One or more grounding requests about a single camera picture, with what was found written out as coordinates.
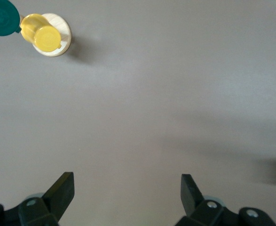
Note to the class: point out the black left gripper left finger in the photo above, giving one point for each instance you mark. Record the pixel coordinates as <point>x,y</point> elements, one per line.
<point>57,195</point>

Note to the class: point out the brown table cloth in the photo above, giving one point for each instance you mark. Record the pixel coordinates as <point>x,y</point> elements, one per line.
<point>137,106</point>

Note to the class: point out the yellow plastic cup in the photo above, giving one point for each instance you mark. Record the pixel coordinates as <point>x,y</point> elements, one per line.
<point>46,37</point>

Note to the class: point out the green plastic cup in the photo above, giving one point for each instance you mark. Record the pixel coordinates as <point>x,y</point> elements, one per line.
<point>1,17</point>

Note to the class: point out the wooden mug stand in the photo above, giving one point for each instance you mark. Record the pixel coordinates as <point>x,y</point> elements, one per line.
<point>63,26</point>

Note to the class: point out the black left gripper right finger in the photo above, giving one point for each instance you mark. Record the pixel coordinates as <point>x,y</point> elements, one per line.
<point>190,195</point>

